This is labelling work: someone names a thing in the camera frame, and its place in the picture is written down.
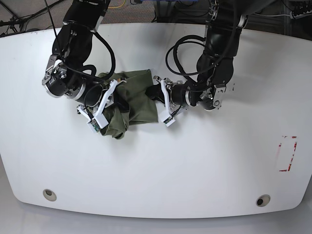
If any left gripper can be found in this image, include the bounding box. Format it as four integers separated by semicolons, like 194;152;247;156
145;81;195;106

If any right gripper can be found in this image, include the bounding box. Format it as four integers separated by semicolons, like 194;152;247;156
76;83;105;107

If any green T-shirt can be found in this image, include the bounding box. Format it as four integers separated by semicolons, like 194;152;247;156
100;69;158;139

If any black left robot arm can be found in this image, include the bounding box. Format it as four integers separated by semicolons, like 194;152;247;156
165;0;247;111

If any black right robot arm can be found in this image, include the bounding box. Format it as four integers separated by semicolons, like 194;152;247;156
42;0;116;107

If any black tripod stand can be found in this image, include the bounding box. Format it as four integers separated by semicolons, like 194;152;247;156
0;0;72;34

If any left grey table grommet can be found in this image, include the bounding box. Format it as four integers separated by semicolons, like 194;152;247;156
43;189;57;202

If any grey table grommet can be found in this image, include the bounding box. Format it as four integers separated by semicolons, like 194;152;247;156
43;189;57;202
256;195;271;207

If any red tape rectangle marking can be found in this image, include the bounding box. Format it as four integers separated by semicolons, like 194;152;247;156
276;136;298;172

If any right grey table grommet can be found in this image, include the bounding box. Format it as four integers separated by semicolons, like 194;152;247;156
256;195;271;207

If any white power strip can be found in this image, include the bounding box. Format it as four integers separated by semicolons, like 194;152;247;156
290;1;312;20

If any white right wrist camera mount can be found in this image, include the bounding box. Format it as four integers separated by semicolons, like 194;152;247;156
77;79;127;133

